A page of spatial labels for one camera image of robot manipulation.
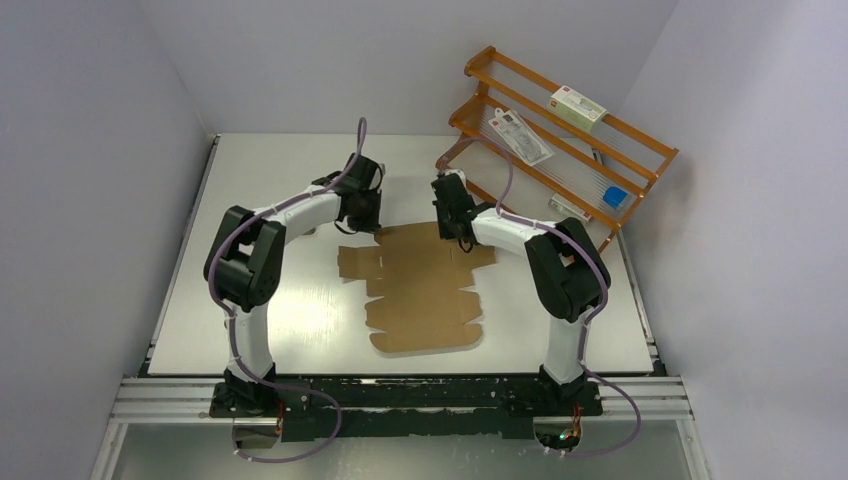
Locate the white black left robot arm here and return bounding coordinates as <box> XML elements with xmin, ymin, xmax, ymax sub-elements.
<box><xmin>203</xmin><ymin>153</ymin><xmax>385</xmax><ymax>418</ymax></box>

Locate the blue small block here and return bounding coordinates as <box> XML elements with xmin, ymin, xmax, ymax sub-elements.
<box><xmin>602</xmin><ymin>186</ymin><xmax>628</xmax><ymax>209</ymax></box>

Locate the aluminium frame profile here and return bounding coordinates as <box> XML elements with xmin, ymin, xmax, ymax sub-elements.
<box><xmin>109</xmin><ymin>377</ymin><xmax>695</xmax><ymax>426</ymax></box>

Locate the white green small box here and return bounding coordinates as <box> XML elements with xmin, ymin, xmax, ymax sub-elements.
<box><xmin>546</xmin><ymin>85</ymin><xmax>608</xmax><ymax>133</ymax></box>

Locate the clear plastic blister package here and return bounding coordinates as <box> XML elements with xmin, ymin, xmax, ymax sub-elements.
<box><xmin>488</xmin><ymin>108</ymin><xmax>554</xmax><ymax>166</ymax></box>

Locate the brown cardboard box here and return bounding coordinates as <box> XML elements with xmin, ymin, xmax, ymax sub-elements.
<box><xmin>337</xmin><ymin>222</ymin><xmax>496</xmax><ymax>356</ymax></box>

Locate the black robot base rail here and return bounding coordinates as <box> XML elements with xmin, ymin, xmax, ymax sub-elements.
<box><xmin>208</xmin><ymin>371</ymin><xmax>603</xmax><ymax>442</ymax></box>

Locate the orange wooden rack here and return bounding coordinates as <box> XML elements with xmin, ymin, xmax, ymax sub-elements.
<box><xmin>436</xmin><ymin>46</ymin><xmax>679</xmax><ymax>250</ymax></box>

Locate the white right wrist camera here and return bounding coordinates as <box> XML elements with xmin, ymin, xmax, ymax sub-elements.
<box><xmin>432</xmin><ymin>170</ymin><xmax>467</xmax><ymax>196</ymax></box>

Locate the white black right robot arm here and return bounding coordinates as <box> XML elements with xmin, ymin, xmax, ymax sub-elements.
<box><xmin>431</xmin><ymin>170</ymin><xmax>611</xmax><ymax>414</ymax></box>

